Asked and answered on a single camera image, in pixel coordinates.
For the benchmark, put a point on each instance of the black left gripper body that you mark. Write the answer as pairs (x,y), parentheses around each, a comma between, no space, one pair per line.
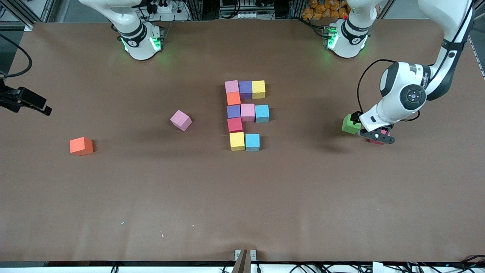
(356,117)

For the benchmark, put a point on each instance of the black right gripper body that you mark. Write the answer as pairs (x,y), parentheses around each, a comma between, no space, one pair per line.
(12,99)

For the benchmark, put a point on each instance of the blue foam cube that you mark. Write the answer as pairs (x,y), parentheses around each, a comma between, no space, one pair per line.
(252,142)
(262,113)

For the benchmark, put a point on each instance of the yellow foam cube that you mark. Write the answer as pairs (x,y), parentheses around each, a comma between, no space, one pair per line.
(237,141)
(258,90)

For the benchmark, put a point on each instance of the pink foam cube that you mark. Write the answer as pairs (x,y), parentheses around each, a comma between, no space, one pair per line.
(247,112)
(180,120)
(231,86)

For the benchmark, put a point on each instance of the purple foam cube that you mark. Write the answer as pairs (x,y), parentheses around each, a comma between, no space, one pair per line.
(245,90)
(233,111)

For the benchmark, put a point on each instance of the red foam cube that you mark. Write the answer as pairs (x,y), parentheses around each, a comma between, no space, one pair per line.
(385,132)
(235,125)

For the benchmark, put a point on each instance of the orange foam cube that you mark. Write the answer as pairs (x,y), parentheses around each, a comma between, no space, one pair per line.
(233,98)
(81,146)

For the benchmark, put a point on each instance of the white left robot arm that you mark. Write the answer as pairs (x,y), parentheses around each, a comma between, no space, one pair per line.
(394,106)

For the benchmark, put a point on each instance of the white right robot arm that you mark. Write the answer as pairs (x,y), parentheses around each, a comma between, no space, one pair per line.
(140,45)

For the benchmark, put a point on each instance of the green foam cube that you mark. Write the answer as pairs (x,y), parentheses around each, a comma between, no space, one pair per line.
(348,126)

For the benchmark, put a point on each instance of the large table cover sheet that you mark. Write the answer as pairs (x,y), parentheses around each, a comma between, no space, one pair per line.
(75,208)

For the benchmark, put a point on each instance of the pile of orange toys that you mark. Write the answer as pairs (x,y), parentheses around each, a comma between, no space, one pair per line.
(326,9)

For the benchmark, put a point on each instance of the dark equipment rack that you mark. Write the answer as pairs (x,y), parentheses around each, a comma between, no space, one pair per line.
(265,7)

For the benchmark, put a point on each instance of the white power strip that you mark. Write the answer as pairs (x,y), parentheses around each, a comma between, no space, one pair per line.
(163,7)

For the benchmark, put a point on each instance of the aluminium frame profile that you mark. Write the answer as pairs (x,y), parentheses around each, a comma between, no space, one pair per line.
(477,38)
(28,26)

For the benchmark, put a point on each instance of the front camera mount post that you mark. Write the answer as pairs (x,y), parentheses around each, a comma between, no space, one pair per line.
(242,265)

